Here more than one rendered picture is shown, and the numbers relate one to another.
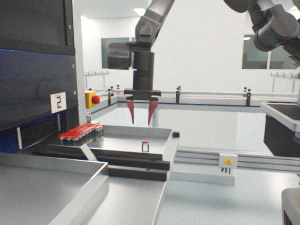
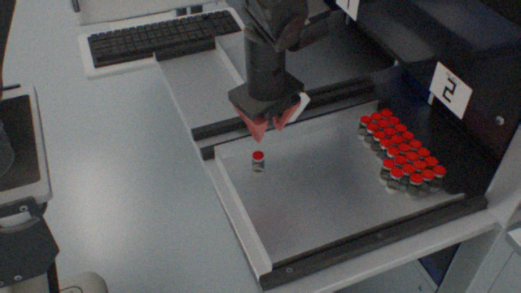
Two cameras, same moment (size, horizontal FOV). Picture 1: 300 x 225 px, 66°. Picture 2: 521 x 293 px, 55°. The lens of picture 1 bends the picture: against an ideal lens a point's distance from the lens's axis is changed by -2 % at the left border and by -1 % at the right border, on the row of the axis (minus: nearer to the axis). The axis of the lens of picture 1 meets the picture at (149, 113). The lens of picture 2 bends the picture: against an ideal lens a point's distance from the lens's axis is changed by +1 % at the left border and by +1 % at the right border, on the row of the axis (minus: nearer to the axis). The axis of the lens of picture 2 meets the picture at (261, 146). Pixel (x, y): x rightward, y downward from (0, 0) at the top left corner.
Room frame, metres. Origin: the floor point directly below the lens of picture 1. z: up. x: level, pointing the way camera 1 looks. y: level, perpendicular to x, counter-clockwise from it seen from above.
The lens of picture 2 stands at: (1.13, -0.32, 1.53)
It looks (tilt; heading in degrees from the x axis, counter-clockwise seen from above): 44 degrees down; 145
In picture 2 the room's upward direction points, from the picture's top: straight up
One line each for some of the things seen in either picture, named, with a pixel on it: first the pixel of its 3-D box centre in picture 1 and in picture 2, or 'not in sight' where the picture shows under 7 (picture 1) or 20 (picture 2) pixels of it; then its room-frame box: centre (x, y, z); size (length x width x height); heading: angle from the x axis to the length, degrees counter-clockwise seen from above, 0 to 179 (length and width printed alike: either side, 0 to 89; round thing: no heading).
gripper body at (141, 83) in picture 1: (142, 83); (265, 79); (0.65, 0.02, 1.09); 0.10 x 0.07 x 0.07; 93
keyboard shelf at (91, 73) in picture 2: not in sight; (163, 33); (-0.01, 0.14, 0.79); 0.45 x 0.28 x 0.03; 76
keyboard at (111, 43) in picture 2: not in sight; (166, 35); (0.04, 0.13, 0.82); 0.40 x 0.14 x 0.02; 76
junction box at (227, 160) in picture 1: (228, 160); not in sight; (1.50, -0.54, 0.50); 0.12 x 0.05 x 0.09; 78
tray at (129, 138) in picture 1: (117, 140); (331, 176); (0.73, 0.10, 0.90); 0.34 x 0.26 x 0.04; 78
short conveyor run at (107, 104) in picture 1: (87, 104); not in sight; (1.34, 0.36, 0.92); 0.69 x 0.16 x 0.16; 168
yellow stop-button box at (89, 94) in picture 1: (86, 99); not in sight; (1.03, 0.28, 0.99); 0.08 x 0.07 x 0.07; 78
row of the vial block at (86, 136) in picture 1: (87, 136); (387, 155); (0.76, 0.21, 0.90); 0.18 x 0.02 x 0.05; 168
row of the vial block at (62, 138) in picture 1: (75, 135); (409, 148); (0.77, 0.26, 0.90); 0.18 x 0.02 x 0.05; 168
